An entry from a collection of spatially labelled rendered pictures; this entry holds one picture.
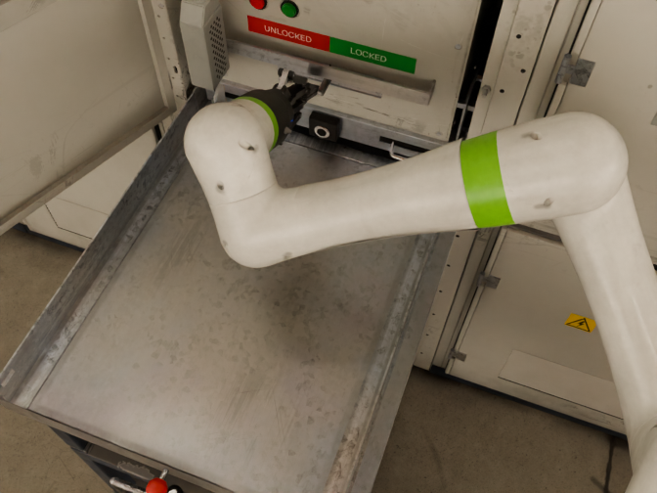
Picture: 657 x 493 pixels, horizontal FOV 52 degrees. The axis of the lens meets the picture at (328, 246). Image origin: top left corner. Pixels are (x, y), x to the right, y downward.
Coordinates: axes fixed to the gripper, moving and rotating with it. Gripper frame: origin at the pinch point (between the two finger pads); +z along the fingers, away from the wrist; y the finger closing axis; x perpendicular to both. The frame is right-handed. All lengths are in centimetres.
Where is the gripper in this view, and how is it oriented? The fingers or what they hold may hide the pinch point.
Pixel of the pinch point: (305, 91)
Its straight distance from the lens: 125.8
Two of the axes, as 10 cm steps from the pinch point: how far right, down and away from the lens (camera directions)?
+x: 9.4, 3.0, -1.7
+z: 2.9, -4.0, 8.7
